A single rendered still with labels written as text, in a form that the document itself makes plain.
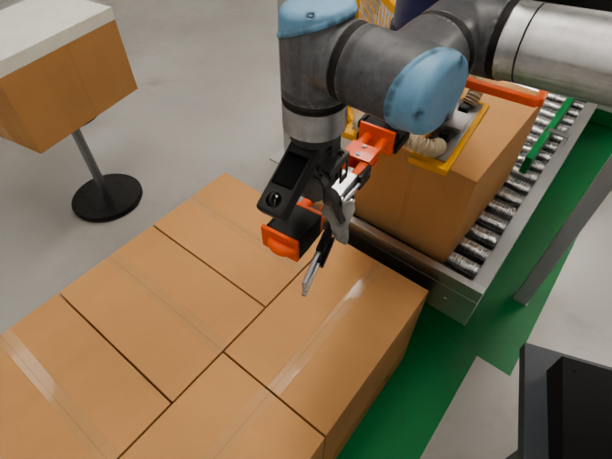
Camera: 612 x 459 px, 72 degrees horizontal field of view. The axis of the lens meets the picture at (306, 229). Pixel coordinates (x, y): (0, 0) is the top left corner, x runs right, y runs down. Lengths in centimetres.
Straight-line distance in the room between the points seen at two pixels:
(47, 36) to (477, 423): 230
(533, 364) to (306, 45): 99
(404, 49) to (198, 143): 263
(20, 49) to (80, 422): 137
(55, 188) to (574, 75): 281
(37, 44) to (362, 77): 173
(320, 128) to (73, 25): 171
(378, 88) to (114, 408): 118
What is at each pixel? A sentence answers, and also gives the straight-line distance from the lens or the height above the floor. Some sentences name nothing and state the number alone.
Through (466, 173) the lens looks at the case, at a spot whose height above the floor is 95.
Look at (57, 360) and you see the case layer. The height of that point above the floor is 54.
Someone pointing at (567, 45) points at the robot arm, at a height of 158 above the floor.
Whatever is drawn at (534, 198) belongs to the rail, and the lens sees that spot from 191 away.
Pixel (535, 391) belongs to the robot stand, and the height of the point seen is 75.
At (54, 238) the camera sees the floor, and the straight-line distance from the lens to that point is 271.
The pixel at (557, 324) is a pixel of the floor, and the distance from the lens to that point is 234.
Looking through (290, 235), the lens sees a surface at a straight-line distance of 70.
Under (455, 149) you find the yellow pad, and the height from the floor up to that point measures 111.
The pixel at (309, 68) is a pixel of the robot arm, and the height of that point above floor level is 154.
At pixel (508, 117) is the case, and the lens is 164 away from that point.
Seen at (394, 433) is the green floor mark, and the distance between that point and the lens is 188.
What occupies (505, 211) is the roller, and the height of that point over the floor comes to 54.
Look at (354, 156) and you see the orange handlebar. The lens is 87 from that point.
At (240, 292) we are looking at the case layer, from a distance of 149.
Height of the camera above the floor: 178
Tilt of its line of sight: 49 degrees down
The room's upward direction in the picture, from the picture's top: straight up
